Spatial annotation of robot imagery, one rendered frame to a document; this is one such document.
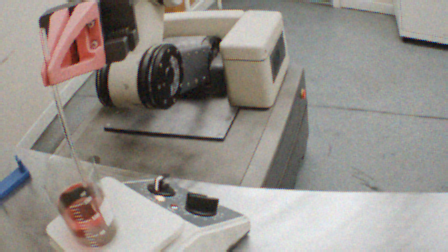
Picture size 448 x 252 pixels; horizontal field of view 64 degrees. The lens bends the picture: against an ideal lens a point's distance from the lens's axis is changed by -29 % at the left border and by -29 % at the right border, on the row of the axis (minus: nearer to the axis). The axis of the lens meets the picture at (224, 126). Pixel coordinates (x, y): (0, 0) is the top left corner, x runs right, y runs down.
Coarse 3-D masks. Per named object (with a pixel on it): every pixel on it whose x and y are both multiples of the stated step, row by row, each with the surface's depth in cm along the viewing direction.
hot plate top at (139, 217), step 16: (112, 192) 45; (128, 192) 45; (128, 208) 43; (144, 208) 43; (160, 208) 43; (128, 224) 41; (144, 224) 41; (160, 224) 41; (176, 224) 41; (64, 240) 39; (128, 240) 39; (144, 240) 39; (160, 240) 39
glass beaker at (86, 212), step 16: (48, 160) 38; (64, 160) 39; (80, 160) 39; (48, 176) 37; (64, 176) 39; (96, 176) 36; (48, 192) 34; (64, 192) 33; (80, 192) 34; (96, 192) 36; (64, 208) 35; (80, 208) 35; (96, 208) 36; (112, 208) 40; (64, 224) 37; (80, 224) 36; (96, 224) 37; (112, 224) 39; (80, 240) 37; (96, 240) 37; (112, 240) 39
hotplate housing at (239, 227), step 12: (144, 180) 53; (192, 228) 43; (204, 228) 43; (216, 228) 45; (228, 228) 46; (240, 228) 48; (180, 240) 41; (192, 240) 42; (204, 240) 43; (216, 240) 45; (228, 240) 47; (240, 240) 49
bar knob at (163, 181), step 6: (162, 174) 51; (168, 174) 52; (156, 180) 49; (162, 180) 50; (168, 180) 51; (150, 186) 51; (156, 186) 49; (162, 186) 50; (168, 186) 52; (156, 192) 50; (162, 192) 50; (168, 192) 50; (174, 192) 51
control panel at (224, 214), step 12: (144, 192) 49; (180, 192) 52; (192, 192) 53; (168, 204) 48; (180, 204) 48; (180, 216) 45; (192, 216) 46; (216, 216) 47; (228, 216) 48; (240, 216) 48
